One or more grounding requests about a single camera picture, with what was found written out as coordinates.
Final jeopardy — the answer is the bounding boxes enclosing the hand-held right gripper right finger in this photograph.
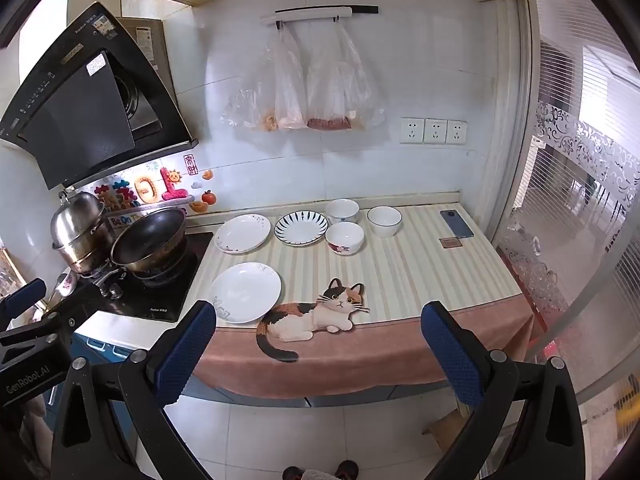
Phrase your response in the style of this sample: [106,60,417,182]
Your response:
[421,302,586,480]

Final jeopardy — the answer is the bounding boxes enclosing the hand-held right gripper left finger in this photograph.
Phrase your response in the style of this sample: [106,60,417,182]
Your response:
[52,300,217,480]

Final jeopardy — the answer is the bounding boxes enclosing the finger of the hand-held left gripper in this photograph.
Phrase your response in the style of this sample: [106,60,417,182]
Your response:
[47,285,101,333]
[0,278,47,317]

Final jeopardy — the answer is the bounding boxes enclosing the white bowl blue print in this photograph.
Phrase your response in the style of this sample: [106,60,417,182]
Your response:
[325,199,361,225]

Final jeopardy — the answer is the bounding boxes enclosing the blue base cabinet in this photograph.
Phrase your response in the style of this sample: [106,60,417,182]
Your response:
[42,332,451,466]

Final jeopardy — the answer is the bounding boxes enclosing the black induction cooktop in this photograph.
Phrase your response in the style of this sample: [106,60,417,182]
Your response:
[106,232,216,324]

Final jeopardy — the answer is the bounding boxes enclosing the cardboard piece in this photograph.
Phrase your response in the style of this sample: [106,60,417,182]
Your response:
[422,406,466,452]

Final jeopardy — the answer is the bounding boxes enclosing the stainless steel steamer pot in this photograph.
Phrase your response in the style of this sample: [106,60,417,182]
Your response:
[50,191,117,276]

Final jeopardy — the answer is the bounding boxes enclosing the large white floral plate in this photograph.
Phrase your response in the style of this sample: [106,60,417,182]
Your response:
[208,262,283,324]

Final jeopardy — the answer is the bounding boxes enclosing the striped cat print mat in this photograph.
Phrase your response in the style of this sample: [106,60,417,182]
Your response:
[192,203,537,402]

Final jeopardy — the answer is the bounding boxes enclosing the black wok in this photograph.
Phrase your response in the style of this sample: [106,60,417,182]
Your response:
[75,207,189,301]

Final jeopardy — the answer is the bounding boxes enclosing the small white floral plate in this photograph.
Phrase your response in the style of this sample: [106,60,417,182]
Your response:
[215,214,272,255]

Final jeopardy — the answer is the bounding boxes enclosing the white bowl dark rim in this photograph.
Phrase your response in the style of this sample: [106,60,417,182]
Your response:
[367,206,403,239]

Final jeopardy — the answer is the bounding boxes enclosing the white bowl red floral print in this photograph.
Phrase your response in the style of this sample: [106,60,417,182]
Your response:
[325,221,365,257]

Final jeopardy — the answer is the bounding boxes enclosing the blue striped plate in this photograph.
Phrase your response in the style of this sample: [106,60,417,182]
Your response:
[274,210,330,246]

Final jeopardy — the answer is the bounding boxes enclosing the sliding glass door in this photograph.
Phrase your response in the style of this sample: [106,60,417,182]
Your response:
[500,0,640,411]

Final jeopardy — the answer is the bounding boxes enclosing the black range hood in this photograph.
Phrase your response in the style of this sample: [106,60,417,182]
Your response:
[0,2,199,192]

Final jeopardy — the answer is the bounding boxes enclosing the clear plastic bag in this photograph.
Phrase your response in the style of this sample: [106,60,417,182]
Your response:
[221,25,308,133]
[306,22,387,132]

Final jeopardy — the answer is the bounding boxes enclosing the colourful wall stickers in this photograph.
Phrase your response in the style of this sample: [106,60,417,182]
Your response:
[95,154,217,217]

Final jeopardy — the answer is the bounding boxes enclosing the white wall hook rail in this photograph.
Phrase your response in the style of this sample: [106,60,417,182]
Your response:
[260,5,379,27]

